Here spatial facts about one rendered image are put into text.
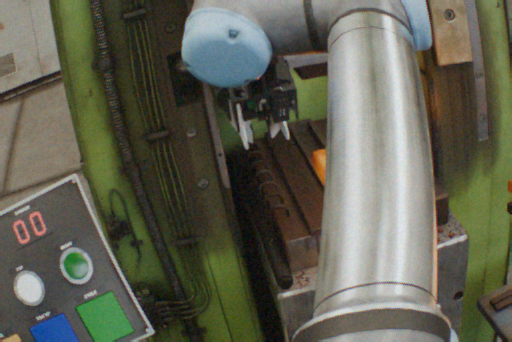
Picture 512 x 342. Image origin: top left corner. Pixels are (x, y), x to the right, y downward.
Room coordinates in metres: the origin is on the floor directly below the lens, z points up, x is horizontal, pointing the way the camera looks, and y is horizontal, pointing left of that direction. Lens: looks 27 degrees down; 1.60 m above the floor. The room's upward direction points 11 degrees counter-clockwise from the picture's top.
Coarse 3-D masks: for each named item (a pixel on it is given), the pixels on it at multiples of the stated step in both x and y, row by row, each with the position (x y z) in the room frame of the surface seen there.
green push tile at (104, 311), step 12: (96, 300) 0.78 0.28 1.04; (108, 300) 0.78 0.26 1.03; (84, 312) 0.76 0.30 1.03; (96, 312) 0.77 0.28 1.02; (108, 312) 0.77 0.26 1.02; (120, 312) 0.78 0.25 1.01; (84, 324) 0.75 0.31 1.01; (96, 324) 0.75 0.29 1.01; (108, 324) 0.76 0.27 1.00; (120, 324) 0.77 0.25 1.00; (96, 336) 0.74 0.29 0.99; (108, 336) 0.75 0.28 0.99; (120, 336) 0.75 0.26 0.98
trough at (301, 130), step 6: (294, 126) 1.36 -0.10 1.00; (300, 126) 1.36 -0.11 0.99; (306, 126) 1.36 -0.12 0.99; (300, 132) 1.35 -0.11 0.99; (306, 132) 1.34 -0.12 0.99; (312, 132) 1.33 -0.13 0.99; (306, 138) 1.31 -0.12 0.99; (312, 138) 1.31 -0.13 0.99; (318, 138) 1.28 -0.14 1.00; (306, 144) 1.29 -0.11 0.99; (312, 144) 1.28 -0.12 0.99; (318, 144) 1.27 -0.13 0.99; (312, 150) 1.25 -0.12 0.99; (312, 156) 1.23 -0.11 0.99
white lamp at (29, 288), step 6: (24, 276) 0.77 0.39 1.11; (30, 276) 0.77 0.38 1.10; (18, 282) 0.76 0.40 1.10; (24, 282) 0.76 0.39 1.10; (30, 282) 0.76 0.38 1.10; (36, 282) 0.77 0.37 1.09; (18, 288) 0.75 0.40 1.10; (24, 288) 0.75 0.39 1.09; (30, 288) 0.76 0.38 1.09; (36, 288) 0.76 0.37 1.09; (24, 294) 0.75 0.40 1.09; (30, 294) 0.75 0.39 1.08; (36, 294) 0.75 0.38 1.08; (30, 300) 0.74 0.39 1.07
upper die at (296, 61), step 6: (306, 54) 0.96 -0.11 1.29; (312, 54) 0.96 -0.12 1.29; (318, 54) 0.96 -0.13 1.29; (324, 54) 0.96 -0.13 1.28; (288, 60) 0.96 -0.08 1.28; (294, 60) 0.96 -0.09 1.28; (300, 60) 0.96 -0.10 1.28; (306, 60) 0.96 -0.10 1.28; (312, 60) 0.96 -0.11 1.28; (318, 60) 0.96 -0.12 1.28; (324, 60) 0.96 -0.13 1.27; (294, 66) 0.96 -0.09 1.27; (300, 66) 0.96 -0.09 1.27
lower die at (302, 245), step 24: (264, 144) 1.34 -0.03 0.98; (288, 144) 1.29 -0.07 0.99; (264, 168) 1.23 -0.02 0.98; (288, 168) 1.19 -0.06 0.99; (312, 168) 1.16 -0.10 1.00; (264, 192) 1.14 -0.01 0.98; (288, 192) 1.11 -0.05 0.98; (312, 192) 1.08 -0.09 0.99; (312, 216) 1.00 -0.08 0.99; (288, 240) 0.96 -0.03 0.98; (312, 240) 0.96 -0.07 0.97; (288, 264) 0.96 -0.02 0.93; (312, 264) 0.96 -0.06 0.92
